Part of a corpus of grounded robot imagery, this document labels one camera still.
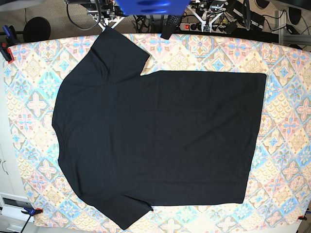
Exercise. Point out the blue clamp lower left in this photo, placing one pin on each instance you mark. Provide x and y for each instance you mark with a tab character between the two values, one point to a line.
30	212

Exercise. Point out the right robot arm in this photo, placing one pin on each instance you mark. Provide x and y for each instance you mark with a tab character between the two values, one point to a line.
102	12

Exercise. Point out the black T-shirt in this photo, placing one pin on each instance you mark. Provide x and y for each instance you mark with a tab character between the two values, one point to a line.
128	142

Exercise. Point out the blue clamp upper left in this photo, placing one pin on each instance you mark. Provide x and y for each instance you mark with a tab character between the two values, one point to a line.
10	40

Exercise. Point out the blue clamp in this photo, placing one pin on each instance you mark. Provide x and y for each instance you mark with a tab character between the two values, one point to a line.
10	40
30	212

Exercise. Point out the blue camera housing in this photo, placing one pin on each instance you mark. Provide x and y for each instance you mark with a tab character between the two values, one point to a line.
153	7

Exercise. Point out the patterned tablecloth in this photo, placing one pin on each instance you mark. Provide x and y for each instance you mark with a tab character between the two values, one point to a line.
279	186

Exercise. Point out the black round stool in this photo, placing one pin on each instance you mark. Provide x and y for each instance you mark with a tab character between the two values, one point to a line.
37	29

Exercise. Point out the orange clamp lower right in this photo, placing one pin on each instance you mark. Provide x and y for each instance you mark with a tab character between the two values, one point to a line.
304	217

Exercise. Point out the white cabinet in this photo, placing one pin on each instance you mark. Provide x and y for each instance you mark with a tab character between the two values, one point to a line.
10	181

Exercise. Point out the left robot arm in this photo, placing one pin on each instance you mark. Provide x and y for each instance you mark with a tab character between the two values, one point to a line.
207	12

